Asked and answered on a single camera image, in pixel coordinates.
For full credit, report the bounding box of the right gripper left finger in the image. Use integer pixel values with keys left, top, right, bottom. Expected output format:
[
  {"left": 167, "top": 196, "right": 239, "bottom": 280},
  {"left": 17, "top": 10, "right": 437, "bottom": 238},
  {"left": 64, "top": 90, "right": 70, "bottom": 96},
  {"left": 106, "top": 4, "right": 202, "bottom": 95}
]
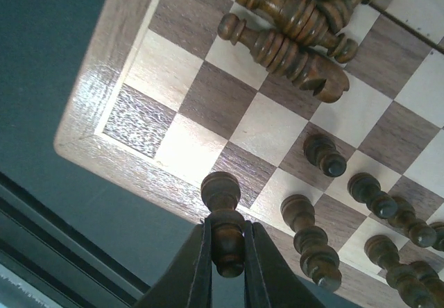
[{"left": 134, "top": 220, "right": 212, "bottom": 308}]

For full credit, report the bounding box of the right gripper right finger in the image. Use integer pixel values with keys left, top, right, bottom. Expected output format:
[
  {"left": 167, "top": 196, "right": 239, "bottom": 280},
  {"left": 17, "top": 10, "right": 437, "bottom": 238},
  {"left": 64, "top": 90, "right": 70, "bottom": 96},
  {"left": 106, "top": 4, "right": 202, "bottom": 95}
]
[{"left": 244, "top": 221, "right": 324, "bottom": 308}]

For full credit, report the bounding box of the dark wooden pawn piece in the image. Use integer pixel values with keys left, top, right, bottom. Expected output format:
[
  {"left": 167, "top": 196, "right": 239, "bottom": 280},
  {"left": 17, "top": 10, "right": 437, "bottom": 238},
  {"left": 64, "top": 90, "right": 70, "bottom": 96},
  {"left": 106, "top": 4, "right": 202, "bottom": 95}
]
[{"left": 200, "top": 171, "right": 246, "bottom": 278}]

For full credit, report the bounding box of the wooden chess board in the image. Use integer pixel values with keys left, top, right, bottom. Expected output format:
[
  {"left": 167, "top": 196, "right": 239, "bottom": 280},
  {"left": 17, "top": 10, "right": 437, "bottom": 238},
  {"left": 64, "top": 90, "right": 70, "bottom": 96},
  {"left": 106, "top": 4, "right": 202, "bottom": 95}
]
[{"left": 54, "top": 0, "right": 443, "bottom": 307}]

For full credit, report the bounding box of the pile of dark chess pieces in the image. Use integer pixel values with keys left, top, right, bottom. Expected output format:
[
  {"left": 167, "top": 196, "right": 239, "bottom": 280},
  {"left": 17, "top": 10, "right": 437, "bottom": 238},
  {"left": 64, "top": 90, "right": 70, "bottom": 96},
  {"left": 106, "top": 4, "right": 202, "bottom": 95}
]
[{"left": 207, "top": 6, "right": 443, "bottom": 307}]

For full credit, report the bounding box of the black front rail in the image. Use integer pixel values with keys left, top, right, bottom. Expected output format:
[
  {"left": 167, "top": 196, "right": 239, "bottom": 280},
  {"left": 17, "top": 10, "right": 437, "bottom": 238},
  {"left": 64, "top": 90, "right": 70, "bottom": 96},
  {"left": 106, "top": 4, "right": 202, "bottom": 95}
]
[{"left": 1, "top": 174, "right": 150, "bottom": 307}]

